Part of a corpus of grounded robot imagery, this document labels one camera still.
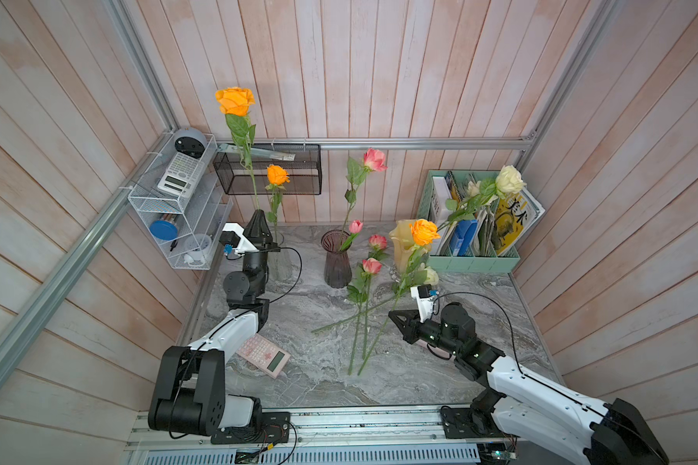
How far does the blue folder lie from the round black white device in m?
0.83

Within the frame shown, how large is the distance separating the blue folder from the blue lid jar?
862 mm

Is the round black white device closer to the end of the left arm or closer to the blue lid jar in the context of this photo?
the blue lid jar

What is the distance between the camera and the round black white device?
81 centimetres

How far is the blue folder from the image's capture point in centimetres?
93

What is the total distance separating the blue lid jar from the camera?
0.78 metres

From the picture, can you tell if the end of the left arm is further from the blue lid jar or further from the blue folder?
the blue folder
